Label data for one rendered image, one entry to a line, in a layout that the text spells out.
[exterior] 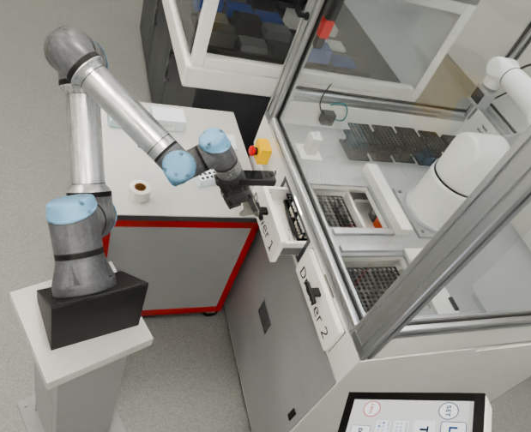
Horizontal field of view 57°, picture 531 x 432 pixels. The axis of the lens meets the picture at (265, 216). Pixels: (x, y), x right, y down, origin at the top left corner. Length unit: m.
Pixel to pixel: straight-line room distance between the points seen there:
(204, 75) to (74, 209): 1.11
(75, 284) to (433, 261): 0.81
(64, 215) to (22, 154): 1.73
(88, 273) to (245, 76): 1.27
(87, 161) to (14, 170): 1.51
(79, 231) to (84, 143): 0.26
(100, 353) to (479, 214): 0.96
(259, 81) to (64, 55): 1.16
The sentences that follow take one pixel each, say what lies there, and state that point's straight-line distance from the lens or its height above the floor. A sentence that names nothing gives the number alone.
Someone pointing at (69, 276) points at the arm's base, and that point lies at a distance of 1.24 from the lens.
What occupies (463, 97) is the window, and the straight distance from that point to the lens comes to 1.08.
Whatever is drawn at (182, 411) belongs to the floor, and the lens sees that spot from 2.15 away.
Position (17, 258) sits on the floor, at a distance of 2.47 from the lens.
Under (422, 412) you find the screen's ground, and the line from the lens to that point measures 1.15.
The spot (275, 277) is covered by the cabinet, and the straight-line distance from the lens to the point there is 1.76.
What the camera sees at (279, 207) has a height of 0.84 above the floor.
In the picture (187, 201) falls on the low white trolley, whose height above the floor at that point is 0.76.
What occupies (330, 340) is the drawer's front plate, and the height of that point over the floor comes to 0.87.
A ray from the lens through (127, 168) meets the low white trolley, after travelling 1.79.
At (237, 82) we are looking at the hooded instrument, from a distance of 2.22.
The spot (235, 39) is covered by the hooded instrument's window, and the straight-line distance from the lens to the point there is 2.13.
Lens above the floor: 1.98
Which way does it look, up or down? 43 degrees down
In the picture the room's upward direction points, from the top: 25 degrees clockwise
